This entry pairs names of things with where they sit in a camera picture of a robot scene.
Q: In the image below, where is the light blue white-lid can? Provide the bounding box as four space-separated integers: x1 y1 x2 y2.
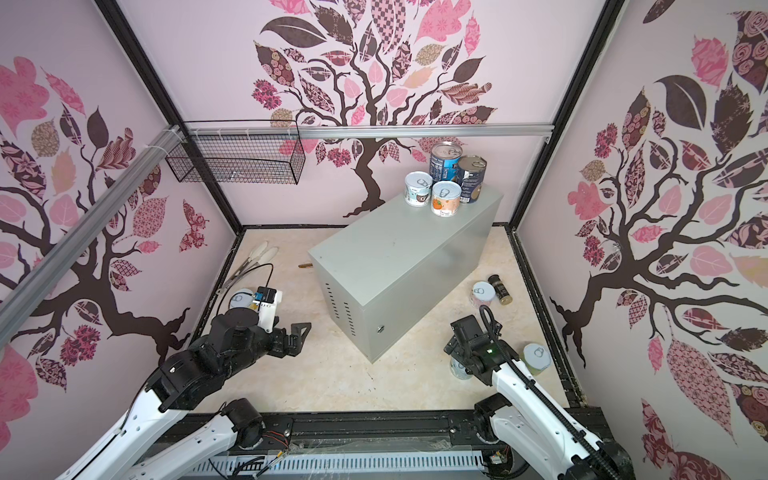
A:
450 359 472 381

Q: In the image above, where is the yellow label white-lid can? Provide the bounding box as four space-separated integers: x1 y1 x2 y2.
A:
229 288 255 309

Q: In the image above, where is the pink small white-lid can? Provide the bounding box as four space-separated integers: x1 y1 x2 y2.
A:
469 281 496 308

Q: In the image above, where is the orange label white-lid can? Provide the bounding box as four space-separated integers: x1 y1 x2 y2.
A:
431 181 461 218

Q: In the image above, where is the teal label white-lid can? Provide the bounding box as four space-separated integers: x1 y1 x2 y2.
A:
404 171 433 207

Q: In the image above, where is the dark grey tin can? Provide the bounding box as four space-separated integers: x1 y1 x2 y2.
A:
458 155 487 204

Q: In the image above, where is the blue label tin can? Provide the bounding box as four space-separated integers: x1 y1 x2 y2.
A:
429 141 463 182

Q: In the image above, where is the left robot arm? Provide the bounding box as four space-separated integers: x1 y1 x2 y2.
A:
61 308 312 479

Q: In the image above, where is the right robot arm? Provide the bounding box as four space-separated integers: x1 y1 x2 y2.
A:
444 306 635 479

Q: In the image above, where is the green label white-lid can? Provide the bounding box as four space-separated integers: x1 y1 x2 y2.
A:
522 343 552 376

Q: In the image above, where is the dark spice jar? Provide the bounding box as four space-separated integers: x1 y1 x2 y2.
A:
488 274 513 305

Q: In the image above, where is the grey metal cabinet box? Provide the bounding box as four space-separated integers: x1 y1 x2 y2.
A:
308 187 503 362

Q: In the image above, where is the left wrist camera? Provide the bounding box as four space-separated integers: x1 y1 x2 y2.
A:
252 286 283 333

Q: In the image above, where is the white slotted cable duct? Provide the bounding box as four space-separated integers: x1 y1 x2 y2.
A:
183 451 487 479

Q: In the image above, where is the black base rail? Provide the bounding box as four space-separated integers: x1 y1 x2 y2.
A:
110 406 631 480

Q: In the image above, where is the black wire basket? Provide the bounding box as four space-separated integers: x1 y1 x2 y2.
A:
165 119 306 185

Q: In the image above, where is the aluminium horizontal rail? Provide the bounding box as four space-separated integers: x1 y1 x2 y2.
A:
187 123 554 140

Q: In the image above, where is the aluminium diagonal rail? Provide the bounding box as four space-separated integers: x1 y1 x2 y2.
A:
1 125 183 345

